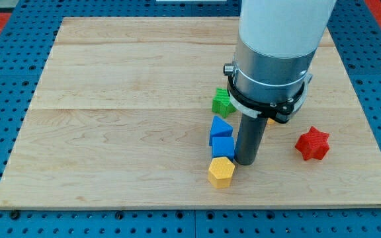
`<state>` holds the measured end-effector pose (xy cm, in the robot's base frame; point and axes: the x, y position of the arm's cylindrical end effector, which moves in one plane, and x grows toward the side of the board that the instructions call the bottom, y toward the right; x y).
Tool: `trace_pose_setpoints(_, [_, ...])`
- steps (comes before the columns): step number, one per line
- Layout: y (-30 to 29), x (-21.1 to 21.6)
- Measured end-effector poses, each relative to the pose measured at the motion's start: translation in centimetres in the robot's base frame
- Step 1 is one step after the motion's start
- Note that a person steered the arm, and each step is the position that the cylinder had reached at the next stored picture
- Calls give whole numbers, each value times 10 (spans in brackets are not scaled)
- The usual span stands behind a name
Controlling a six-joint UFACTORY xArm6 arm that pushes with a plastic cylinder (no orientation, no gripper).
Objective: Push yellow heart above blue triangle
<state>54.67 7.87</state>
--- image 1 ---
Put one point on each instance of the blue cube block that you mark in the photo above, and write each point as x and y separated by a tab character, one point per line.
223	147

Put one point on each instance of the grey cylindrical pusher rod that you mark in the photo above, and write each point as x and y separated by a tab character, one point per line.
249	138

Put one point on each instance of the blue triangle block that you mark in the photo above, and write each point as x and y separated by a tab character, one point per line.
219	128

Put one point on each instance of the red star block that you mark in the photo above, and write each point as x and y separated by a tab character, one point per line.
313	144

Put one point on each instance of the green star block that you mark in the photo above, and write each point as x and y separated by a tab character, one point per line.
221	103

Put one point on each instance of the yellow heart block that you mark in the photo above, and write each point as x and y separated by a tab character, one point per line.
270	121

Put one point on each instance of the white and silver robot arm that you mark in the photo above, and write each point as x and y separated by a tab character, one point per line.
277	40

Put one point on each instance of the light wooden board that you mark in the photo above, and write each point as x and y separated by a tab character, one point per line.
121	115

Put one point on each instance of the yellow hexagon block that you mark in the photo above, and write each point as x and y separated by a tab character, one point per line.
220	172

